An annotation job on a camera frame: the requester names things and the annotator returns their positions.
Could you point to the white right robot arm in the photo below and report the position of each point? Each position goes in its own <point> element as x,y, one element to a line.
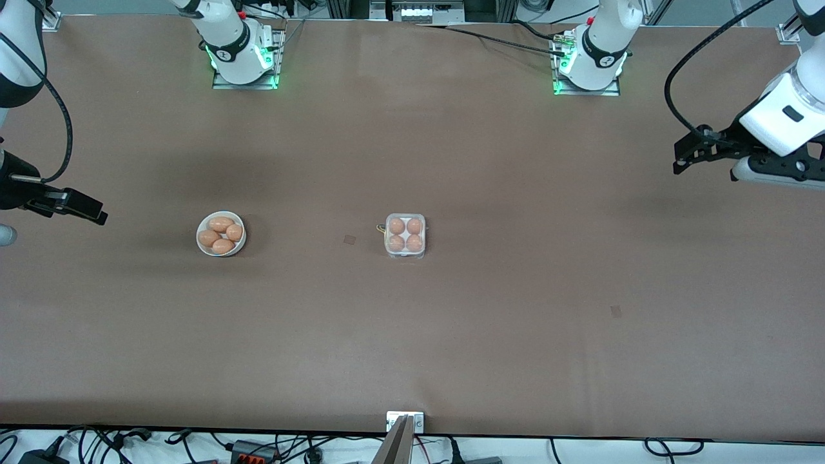
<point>232,38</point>

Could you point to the white round bowl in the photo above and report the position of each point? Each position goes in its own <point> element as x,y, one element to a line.
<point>201,247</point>

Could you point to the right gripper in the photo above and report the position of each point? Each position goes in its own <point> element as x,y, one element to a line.
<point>11,190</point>

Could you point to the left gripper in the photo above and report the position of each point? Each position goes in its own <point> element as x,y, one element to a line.
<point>727,140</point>

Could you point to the clear plastic egg box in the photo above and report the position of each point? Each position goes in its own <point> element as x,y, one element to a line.
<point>405,234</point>

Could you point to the silver camera mount bracket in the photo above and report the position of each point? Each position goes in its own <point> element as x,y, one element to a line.
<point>417,422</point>

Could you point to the grey metal bar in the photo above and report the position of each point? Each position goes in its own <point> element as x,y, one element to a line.
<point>394,444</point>

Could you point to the aluminium corner bracket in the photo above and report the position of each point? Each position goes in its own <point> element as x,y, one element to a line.
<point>53,24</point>
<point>789,33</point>

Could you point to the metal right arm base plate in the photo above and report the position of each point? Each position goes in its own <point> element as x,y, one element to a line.
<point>278,58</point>

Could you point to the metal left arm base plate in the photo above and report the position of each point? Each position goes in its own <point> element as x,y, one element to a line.
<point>612,91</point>

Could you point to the black power adapter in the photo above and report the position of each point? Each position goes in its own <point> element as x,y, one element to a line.
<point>42,456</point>

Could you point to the black orange connector block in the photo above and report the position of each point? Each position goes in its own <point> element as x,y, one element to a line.
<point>252,452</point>

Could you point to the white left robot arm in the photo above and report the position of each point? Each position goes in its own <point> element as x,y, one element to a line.
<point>599,45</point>

